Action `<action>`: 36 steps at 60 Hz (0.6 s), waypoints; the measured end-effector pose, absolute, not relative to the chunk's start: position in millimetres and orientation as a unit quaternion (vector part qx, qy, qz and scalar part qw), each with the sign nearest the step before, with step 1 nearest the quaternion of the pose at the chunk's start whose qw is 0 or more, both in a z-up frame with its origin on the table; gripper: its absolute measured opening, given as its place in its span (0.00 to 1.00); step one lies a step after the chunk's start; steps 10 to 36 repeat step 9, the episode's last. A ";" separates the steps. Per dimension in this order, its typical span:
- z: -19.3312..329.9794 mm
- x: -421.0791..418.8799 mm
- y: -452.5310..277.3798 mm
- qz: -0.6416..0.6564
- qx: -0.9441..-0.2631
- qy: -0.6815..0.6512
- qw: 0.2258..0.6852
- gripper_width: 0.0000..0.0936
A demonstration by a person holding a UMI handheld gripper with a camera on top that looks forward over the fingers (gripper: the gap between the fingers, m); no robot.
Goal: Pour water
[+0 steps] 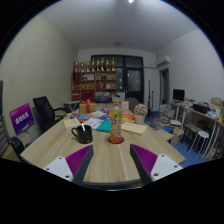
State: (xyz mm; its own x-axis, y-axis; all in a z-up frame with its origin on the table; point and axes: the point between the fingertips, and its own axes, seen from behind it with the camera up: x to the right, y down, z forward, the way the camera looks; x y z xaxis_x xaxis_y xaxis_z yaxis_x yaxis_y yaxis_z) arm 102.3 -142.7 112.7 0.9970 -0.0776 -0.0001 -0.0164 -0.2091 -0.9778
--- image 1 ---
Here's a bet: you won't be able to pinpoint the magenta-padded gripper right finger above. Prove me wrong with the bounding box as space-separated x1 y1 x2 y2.
129 143 184 186

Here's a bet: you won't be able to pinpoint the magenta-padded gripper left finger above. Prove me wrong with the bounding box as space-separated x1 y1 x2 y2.
43 144 95 187

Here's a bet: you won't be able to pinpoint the orange-capped yellow-label drink bottle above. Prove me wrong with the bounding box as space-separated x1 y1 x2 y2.
109 99 124 144

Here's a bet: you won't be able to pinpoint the black dotted mug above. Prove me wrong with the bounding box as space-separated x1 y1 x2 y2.
71 124 94 145

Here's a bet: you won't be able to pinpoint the flat round red coaster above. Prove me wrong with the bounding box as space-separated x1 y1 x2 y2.
108 135 125 145

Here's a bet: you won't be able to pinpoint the yellow paper envelope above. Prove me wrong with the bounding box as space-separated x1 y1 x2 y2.
120 121 148 136

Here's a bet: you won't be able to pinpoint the pale yellow paper pad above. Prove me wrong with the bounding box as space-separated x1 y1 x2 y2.
63 117 82 130

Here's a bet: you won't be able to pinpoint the white open book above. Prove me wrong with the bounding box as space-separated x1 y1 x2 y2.
81 117 104 130

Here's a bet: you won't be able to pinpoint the teal book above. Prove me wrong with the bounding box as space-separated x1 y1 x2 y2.
95 119 112 133

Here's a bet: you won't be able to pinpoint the orange book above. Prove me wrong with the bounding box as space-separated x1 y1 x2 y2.
121 113 136 123

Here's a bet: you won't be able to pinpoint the pink flowers in white pot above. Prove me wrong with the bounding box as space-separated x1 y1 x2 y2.
133 103 149 125

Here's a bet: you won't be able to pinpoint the stack of books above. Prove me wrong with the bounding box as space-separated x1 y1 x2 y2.
158 103 173 126

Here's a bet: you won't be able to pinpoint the yellow gift box, red ribbon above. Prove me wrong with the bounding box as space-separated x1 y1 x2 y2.
78 98 98 115

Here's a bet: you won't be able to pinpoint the black tripod stand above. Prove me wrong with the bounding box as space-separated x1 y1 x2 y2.
146 79 155 124

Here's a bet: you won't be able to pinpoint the small white side table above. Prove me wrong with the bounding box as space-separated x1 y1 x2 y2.
63 100 82 113

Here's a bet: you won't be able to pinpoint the tall standing card box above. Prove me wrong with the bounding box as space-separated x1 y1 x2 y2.
121 100 130 114

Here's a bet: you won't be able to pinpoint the black office chair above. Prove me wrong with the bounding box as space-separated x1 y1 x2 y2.
32 95 68 134

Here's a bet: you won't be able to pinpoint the white round stool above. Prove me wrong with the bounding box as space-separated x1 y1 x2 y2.
189 130 210 158

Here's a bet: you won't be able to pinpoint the purple sign board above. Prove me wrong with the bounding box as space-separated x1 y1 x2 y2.
8 102 35 136

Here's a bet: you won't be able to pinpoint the cluttered wooden side desk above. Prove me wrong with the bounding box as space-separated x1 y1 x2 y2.
169 97 224 162

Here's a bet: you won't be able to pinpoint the black computer monitor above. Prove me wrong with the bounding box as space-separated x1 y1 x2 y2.
172 88 186 102

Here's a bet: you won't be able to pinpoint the silver ribbed suitcase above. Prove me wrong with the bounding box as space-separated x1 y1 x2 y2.
0 114 10 158

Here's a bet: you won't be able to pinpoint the wooden shelf unit with trophies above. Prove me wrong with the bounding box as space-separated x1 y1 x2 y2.
70 57 118 102

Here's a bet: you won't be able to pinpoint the black framed glass door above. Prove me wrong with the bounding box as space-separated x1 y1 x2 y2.
90 54 145 104

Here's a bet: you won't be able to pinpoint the white wall air conditioner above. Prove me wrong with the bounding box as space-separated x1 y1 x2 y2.
156 55 172 68

